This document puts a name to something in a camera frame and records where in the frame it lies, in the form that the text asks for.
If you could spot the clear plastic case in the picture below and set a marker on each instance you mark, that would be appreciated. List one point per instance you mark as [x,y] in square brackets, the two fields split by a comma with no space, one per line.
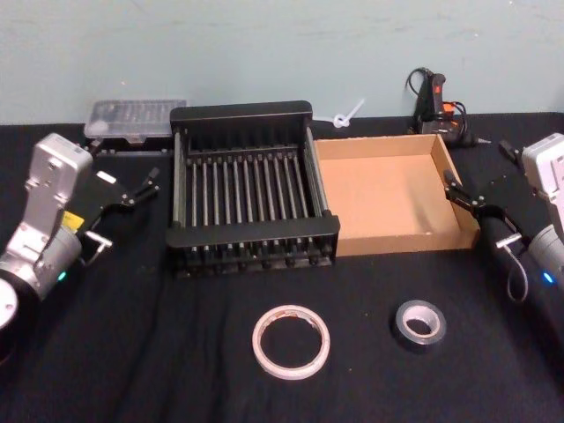
[132,116]

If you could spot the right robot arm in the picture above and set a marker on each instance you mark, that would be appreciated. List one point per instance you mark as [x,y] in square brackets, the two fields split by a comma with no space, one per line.
[548,176]

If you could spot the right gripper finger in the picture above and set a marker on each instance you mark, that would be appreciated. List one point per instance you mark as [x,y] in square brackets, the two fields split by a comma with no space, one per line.
[460,194]
[510,150]

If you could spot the shallow brown cardboard tray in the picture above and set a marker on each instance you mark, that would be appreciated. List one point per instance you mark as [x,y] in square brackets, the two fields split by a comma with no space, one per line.
[383,202]

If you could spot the black table cloth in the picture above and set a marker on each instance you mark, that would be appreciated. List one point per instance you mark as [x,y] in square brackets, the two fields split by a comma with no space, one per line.
[132,352]

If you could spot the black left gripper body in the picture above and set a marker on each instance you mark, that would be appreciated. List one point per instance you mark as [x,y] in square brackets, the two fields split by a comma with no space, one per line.
[103,194]

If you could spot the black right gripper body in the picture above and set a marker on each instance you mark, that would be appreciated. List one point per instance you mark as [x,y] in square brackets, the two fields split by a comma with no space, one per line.
[511,198]

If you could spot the white tape roll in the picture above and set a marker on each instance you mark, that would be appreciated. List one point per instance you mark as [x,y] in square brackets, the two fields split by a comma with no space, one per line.
[291,373]

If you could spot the black rack with steel bars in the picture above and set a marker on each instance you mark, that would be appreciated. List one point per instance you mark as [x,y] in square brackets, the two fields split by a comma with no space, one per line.
[251,112]

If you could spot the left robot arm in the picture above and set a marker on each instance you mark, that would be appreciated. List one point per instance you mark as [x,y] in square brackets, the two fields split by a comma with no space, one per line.
[44,260]

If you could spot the silver tape roll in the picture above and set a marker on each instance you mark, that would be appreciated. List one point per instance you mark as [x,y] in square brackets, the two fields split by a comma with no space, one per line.
[414,346]

